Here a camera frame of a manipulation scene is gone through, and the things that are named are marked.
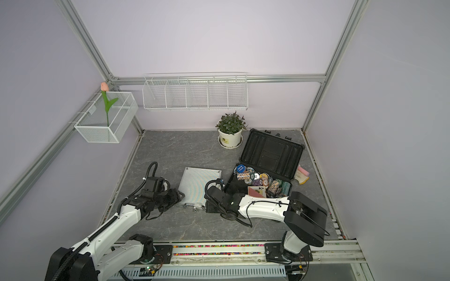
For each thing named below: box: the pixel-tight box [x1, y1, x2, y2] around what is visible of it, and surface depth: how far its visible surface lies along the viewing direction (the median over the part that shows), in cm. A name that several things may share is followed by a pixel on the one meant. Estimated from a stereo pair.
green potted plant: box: [215, 110, 249, 136], surface depth 101 cm
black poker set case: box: [224, 128, 305, 198], surface depth 98 cm
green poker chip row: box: [280, 180, 292, 197], surface depth 89 cm
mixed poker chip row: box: [267, 179, 281, 194], surface depth 90 cm
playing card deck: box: [247, 185, 267, 198], surface depth 89 cm
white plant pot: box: [217, 128, 243, 147], surface depth 107 cm
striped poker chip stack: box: [236, 172, 251, 181], surface depth 93 cm
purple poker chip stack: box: [251, 178, 264, 187], surface depth 91 cm
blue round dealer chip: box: [236, 163, 246, 174], surface depth 96 cm
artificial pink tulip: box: [100, 81, 119, 127], surface depth 87 cm
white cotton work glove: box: [293, 168, 310, 185], surface depth 98 cm
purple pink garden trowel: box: [297, 165, 310, 177], surface depth 98 cm
